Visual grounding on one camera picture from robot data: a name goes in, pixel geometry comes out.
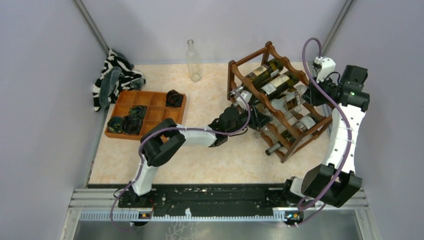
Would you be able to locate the brown wooden wine rack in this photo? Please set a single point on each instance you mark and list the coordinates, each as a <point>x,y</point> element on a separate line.
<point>285,134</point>

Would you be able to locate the dark rolled sock middle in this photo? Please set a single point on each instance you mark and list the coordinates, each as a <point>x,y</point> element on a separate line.
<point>138,112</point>

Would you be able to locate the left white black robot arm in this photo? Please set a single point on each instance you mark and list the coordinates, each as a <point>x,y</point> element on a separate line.
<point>161,143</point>

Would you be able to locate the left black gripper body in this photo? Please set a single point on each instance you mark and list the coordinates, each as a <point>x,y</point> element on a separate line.
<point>254,122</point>

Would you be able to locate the clear square spirit bottle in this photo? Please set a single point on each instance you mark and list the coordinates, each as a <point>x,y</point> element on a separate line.
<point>291,102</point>

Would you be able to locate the slim clear glass bottle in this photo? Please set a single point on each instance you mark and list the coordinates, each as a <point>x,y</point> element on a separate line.
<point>258,133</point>

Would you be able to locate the grey blue cloth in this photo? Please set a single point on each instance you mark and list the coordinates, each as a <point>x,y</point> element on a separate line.
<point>108,85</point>

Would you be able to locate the dark green wine bottle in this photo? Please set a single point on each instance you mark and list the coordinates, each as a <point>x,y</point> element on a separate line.
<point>264,73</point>

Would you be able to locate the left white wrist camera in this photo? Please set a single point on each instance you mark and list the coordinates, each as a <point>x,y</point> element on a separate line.
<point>245,97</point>

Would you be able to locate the teal rolled sock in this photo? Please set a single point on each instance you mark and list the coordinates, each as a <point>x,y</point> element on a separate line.
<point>114,125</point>

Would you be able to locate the zebra striped cloth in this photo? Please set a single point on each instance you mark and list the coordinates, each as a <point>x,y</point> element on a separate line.
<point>129,80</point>

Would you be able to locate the dark rolled sock front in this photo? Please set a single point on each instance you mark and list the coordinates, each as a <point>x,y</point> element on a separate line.
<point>131,125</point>

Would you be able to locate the dark rolled sock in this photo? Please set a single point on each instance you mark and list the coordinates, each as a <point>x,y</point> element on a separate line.
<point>131,125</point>
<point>138,112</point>

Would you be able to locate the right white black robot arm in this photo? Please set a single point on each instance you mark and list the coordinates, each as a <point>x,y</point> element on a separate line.
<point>334,181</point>

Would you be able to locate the dark wine bottle black cap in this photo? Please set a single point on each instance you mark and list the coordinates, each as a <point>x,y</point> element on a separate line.
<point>279,85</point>

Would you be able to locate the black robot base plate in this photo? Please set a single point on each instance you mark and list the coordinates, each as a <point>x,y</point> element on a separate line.
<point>212,200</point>

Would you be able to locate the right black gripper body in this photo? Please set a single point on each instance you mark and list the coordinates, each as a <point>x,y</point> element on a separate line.
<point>318,97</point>

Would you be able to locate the black rolled sock top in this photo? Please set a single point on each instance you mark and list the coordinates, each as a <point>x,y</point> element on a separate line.
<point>174,99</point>

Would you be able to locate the grey cable comb strip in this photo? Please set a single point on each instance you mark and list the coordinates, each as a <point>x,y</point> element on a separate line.
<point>145,216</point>

